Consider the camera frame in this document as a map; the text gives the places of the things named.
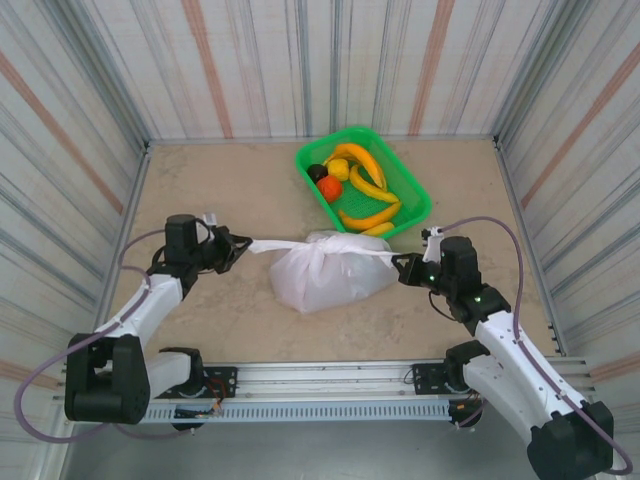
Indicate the large orange curved fake fruit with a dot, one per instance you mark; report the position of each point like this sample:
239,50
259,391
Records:
367,156

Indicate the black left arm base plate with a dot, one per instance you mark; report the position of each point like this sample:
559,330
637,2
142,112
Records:
222,377

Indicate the orange-yellow fake banana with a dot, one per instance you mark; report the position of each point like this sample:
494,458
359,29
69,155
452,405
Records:
372,220

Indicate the small yellow fake banana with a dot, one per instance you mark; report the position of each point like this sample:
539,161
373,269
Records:
380,229

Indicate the dark round fake fruit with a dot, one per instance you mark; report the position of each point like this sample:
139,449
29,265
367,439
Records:
316,172

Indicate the yellow fake lemon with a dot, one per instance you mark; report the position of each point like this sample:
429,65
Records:
339,169

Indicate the green plastic basket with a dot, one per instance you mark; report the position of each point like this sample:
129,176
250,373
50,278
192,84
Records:
405,180

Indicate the red-orange fake orange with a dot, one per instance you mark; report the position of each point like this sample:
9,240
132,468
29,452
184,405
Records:
330,188

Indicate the white plastic bag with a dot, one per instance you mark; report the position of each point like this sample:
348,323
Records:
325,285

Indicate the grey metal panel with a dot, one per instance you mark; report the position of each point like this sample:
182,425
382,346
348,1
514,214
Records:
325,450

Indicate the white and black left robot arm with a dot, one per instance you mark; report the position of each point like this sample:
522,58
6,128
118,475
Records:
145,305

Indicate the aluminium mounting rail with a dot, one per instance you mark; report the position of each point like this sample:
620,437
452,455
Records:
325,377

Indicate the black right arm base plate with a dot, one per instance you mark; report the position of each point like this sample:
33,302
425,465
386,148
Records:
425,377

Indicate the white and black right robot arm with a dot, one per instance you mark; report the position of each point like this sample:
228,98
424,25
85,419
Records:
520,365

